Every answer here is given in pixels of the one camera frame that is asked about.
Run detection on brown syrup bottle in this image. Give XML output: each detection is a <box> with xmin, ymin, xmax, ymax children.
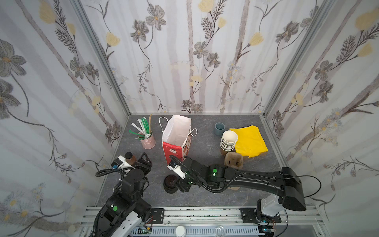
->
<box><xmin>124</xmin><ymin>152</ymin><xmax>137</xmax><ymax>166</ymax></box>

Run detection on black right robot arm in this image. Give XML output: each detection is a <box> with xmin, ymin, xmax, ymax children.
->
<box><xmin>167</xmin><ymin>156</ymin><xmax>307</xmax><ymax>221</ymax></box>

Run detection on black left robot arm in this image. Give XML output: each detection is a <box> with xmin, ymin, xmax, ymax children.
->
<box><xmin>90</xmin><ymin>153</ymin><xmax>153</xmax><ymax>237</ymax></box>

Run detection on pink metal straw bucket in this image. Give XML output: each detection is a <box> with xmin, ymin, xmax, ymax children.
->
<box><xmin>140</xmin><ymin>134</ymin><xmax>156</xmax><ymax>150</ymax></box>

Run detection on stack of black cup lids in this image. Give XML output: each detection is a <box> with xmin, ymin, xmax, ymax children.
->
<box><xmin>163</xmin><ymin>175</ymin><xmax>179</xmax><ymax>194</ymax></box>

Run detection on red white paper bag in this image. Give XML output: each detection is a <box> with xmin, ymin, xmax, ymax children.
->
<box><xmin>159</xmin><ymin>115</ymin><xmax>197</xmax><ymax>164</ymax></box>

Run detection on green wrapped straw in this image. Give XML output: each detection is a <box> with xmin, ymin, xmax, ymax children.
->
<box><xmin>141</xmin><ymin>117</ymin><xmax>150</xmax><ymax>136</ymax></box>

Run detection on brown paper straw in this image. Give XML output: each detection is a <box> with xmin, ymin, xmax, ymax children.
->
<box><xmin>149</xmin><ymin>114</ymin><xmax>152</xmax><ymax>133</ymax></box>

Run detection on stack of pulp cup carriers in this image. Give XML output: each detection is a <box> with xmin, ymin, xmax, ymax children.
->
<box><xmin>224</xmin><ymin>152</ymin><xmax>244</xmax><ymax>169</ymax></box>

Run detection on stack of paper cups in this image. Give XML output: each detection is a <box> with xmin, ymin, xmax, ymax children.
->
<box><xmin>220</xmin><ymin>130</ymin><xmax>238</xmax><ymax>156</ymax></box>

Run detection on small teal cup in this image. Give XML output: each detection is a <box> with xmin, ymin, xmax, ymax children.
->
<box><xmin>213</xmin><ymin>122</ymin><xmax>226</xmax><ymax>136</ymax></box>

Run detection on yellow paper napkins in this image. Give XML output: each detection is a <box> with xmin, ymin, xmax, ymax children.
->
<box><xmin>230</xmin><ymin>125</ymin><xmax>268</xmax><ymax>158</ymax></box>

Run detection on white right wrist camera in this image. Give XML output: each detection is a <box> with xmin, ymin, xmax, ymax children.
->
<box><xmin>167</xmin><ymin>164</ymin><xmax>186</xmax><ymax>179</ymax></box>

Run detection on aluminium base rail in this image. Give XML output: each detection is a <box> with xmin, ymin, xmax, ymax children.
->
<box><xmin>78</xmin><ymin>205</ymin><xmax>329</xmax><ymax>237</ymax></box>

